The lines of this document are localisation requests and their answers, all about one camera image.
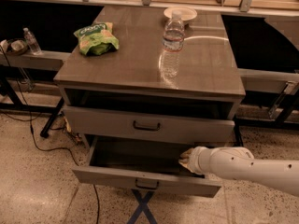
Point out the green chip bag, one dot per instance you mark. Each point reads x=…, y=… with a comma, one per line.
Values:
x=96, y=39

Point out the grey drawer cabinet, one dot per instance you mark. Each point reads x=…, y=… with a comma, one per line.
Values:
x=207, y=86

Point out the small water bottle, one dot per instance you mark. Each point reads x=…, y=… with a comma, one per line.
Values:
x=31, y=41

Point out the clear plastic water bottle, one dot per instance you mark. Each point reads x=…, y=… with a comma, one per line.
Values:
x=173, y=38

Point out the grey drawer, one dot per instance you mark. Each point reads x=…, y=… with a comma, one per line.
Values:
x=142, y=165
x=141, y=126

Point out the grey side bench right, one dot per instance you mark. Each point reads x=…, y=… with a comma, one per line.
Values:
x=269, y=81

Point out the round bowl on shelf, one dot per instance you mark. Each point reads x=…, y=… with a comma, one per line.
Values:
x=16, y=47

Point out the grey side bench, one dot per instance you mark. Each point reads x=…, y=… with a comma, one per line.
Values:
x=47, y=60
x=269, y=81

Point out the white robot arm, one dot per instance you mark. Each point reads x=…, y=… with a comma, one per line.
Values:
x=238, y=163

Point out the grey top drawer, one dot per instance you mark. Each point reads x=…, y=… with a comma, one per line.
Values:
x=141, y=126

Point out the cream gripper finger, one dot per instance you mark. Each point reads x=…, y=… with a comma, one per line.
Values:
x=186, y=154
x=184, y=164

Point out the grey side bench left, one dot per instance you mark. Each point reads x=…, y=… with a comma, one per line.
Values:
x=47, y=60

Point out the white paper plate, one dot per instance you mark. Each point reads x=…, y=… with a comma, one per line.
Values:
x=187, y=14

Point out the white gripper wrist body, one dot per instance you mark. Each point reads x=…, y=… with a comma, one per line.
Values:
x=194, y=160

